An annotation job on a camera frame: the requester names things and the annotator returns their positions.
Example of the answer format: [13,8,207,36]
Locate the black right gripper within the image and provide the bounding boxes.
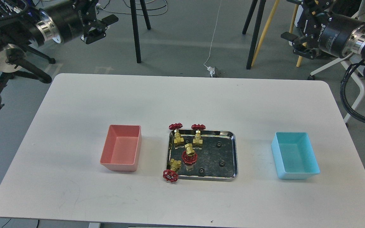
[281,0,365,60]

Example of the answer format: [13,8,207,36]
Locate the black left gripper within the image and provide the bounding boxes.
[42,0,119,44]

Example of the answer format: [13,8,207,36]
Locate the brass valve red handwheel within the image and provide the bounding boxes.
[182,143,198,165]

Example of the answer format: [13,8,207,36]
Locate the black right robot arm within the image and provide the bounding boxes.
[281,0,365,79]

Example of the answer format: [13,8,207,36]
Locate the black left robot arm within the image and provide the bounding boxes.
[0,0,118,109]

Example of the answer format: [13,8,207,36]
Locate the blue plastic box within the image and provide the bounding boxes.
[271,132,320,180]

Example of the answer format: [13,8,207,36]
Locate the pink plastic box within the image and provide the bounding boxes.
[100,124,142,172]

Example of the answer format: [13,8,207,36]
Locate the brass valve back left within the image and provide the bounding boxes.
[169,123,185,147]

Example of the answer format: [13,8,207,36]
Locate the brass valve back right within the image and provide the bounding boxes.
[191,124,206,147]

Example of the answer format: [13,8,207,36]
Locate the small black gear front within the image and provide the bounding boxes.
[198,168,205,176]

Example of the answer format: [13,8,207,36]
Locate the brass valve front left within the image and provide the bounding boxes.
[163,158,182,183]

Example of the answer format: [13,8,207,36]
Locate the wooden easel legs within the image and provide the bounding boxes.
[250,0,299,67]

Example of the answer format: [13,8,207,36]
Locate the black tripod left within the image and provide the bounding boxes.
[130,0,151,64]

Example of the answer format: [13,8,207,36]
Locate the black tripod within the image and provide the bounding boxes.
[130,0,151,64]
[242,0,266,70]

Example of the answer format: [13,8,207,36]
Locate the black tripod right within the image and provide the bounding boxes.
[242,0,266,70]

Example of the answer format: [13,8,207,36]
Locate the white power adapter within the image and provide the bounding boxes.
[207,66,221,78]

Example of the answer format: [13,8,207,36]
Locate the white office chair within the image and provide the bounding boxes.
[308,6,365,127]

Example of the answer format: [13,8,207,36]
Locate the steel tray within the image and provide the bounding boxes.
[165,129,238,181]

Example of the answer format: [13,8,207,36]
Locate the white cable on floor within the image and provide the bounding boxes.
[204,0,223,68]

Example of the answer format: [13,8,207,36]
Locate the black corrugated cable hose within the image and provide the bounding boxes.
[340,60,365,130]

